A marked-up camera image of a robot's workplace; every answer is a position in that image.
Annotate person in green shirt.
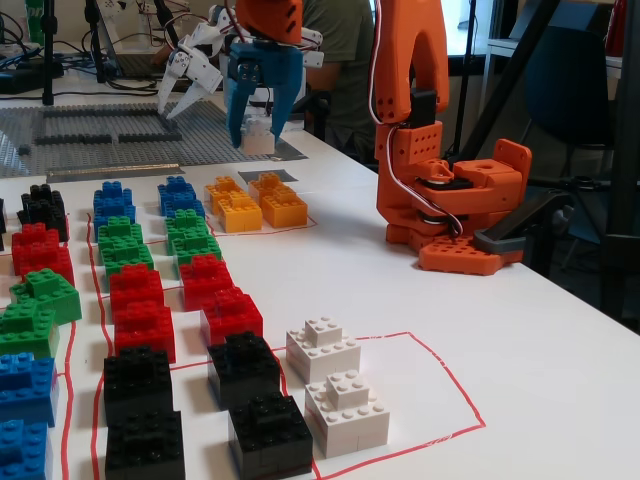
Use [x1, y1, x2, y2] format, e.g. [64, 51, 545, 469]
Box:
[299, 0, 381, 164]

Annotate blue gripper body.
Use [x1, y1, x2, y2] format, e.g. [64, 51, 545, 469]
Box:
[228, 40, 305, 94]

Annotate blue lego block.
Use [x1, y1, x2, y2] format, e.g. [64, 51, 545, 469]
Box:
[93, 180, 134, 204]
[93, 197, 137, 226]
[159, 192, 206, 219]
[0, 418, 51, 480]
[0, 352, 57, 429]
[157, 175, 197, 202]

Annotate red bottle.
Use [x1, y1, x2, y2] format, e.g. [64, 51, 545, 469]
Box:
[606, 0, 627, 52]

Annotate white lego block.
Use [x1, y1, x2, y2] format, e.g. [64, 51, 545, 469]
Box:
[285, 315, 362, 387]
[241, 117, 277, 155]
[303, 369, 391, 459]

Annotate grey cornered brick wall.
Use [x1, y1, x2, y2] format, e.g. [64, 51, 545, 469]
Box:
[33, 133, 84, 147]

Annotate grey laptop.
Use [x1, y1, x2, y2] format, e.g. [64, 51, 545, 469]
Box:
[97, 0, 174, 80]

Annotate red white servo cable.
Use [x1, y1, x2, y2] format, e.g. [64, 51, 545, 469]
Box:
[369, 0, 469, 239]

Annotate yellow lego block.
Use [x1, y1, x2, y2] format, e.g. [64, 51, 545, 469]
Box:
[248, 171, 286, 201]
[203, 175, 241, 214]
[217, 192, 264, 235]
[261, 187, 309, 229]

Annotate grey tape marker patch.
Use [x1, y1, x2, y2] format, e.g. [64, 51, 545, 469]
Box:
[238, 168, 300, 185]

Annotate black box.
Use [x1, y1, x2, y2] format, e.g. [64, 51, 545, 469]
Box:
[0, 59, 65, 95]

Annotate green lego block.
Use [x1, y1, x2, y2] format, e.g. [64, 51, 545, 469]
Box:
[170, 230, 225, 274]
[8, 267, 83, 326]
[97, 215, 145, 246]
[0, 303, 61, 360]
[164, 208, 211, 241]
[98, 235, 156, 281]

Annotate black office chair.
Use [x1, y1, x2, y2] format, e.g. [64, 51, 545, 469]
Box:
[294, 89, 332, 146]

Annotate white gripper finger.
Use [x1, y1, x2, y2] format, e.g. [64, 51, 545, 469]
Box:
[157, 46, 195, 118]
[165, 81, 212, 122]

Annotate red lego block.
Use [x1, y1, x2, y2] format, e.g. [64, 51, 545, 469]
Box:
[108, 263, 166, 314]
[18, 242, 76, 289]
[178, 253, 236, 312]
[10, 222, 64, 274]
[112, 299, 177, 364]
[199, 286, 265, 346]

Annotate dark blue chair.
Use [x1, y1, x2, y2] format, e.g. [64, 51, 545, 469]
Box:
[524, 24, 624, 241]

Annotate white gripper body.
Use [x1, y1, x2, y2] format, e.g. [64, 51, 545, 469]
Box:
[173, 22, 226, 95]

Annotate grey duct tape strip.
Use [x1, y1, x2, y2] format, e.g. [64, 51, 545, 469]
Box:
[46, 162, 181, 185]
[243, 128, 310, 162]

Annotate black camera tripod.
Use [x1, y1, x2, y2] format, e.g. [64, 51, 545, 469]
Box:
[446, 0, 640, 326]

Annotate green soda bottle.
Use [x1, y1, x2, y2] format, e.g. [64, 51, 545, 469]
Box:
[25, 0, 47, 47]

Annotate black grey table clamp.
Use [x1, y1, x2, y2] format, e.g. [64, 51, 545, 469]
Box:
[472, 189, 576, 257]

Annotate grey lego baseplate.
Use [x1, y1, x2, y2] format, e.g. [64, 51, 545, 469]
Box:
[0, 102, 306, 179]

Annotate black lego block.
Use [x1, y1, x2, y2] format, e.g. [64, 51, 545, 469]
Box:
[17, 202, 70, 244]
[20, 183, 66, 209]
[103, 409, 187, 480]
[102, 345, 175, 426]
[206, 330, 282, 411]
[228, 392, 315, 480]

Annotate long grey brick wall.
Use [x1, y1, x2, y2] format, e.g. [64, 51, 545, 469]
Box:
[42, 106, 174, 121]

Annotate black stand pole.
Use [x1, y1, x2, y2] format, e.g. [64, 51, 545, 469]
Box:
[84, 0, 109, 85]
[38, 0, 57, 107]

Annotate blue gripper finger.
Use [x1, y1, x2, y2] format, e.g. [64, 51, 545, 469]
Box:
[270, 86, 302, 142]
[226, 58, 263, 150]

